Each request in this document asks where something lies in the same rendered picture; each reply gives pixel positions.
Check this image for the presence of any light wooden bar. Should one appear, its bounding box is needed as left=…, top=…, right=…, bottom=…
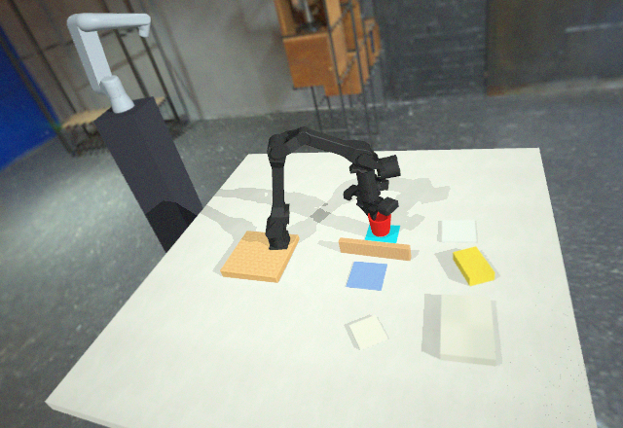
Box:
left=339, top=237, right=411, bottom=261

